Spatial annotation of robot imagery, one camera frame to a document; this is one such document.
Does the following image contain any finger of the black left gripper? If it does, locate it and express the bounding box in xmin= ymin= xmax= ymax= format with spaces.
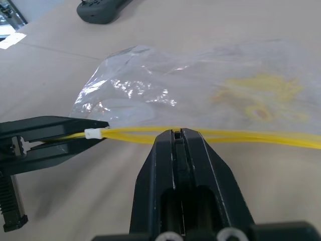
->
xmin=0 ymin=137 xmax=106 ymax=175
xmin=0 ymin=115 xmax=110 ymax=144

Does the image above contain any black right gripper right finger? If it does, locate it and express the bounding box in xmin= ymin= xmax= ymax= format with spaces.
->
xmin=175 ymin=128 xmax=254 ymax=237

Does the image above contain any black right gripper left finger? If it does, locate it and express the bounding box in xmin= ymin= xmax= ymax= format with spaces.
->
xmin=129 ymin=129 xmax=182 ymax=237

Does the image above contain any clear plastic bag yellow zip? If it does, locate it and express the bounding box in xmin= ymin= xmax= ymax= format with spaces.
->
xmin=70 ymin=39 xmax=321 ymax=151

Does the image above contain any white paper sheet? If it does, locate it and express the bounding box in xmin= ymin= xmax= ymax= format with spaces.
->
xmin=0 ymin=32 xmax=27 ymax=50

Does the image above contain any dark grey handheld controller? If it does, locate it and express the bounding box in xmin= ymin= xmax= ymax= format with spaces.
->
xmin=76 ymin=0 xmax=131 ymax=25

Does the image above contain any dark metal frame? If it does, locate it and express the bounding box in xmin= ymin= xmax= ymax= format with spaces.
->
xmin=0 ymin=0 xmax=29 ymax=42

